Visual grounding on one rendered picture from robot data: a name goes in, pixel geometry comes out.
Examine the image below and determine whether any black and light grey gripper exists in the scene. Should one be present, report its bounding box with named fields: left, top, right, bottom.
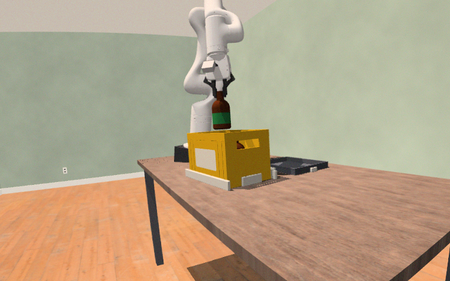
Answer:
left=203, top=53, right=235, bottom=98

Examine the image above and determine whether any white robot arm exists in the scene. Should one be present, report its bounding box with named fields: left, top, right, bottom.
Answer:
left=184, top=0, right=244, bottom=133

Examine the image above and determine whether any yellow wooden crate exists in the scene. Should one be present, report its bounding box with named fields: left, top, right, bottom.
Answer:
left=187, top=129, right=271, bottom=189

